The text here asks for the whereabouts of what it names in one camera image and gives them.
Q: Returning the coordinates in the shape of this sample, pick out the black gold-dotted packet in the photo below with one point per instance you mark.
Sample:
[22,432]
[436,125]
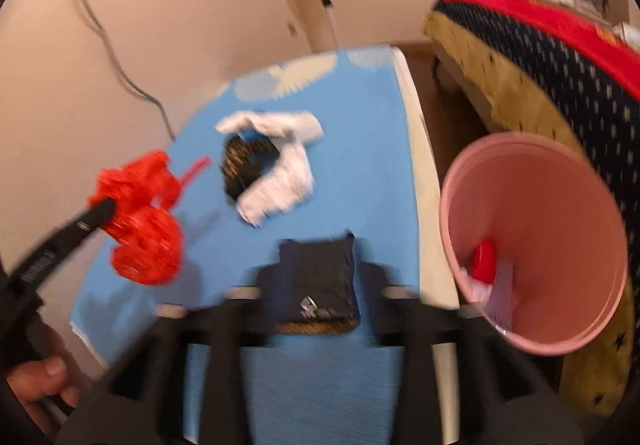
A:
[245,165]

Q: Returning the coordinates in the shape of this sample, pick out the white rag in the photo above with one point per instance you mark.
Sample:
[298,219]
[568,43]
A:
[285,175]

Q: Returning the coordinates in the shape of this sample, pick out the large purple foam net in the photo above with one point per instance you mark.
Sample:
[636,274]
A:
[502,295]

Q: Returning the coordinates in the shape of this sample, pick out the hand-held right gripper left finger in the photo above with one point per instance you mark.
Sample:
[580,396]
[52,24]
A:
[220,325]

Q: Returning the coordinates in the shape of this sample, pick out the blue bird-print table cloth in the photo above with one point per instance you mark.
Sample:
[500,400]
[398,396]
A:
[350,150]

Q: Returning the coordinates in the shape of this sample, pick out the person's left hand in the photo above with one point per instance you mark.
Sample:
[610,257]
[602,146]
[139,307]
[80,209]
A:
[40,380]

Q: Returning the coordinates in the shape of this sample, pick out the red blanket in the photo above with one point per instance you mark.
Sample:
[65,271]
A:
[550,25]

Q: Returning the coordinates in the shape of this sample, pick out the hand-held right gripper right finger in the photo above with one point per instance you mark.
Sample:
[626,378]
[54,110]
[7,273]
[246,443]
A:
[395,320]

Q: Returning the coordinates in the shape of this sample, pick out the pink plastic bin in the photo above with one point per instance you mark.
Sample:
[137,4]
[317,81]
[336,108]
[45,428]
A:
[540,225]

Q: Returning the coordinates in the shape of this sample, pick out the red plastic bag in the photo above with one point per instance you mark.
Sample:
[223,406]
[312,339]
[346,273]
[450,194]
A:
[484,265]

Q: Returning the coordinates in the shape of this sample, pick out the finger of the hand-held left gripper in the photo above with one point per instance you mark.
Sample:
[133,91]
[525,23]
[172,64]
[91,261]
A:
[92,225]

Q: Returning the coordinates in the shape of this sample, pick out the red mesh net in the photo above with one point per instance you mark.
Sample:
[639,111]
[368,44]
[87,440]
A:
[145,245]

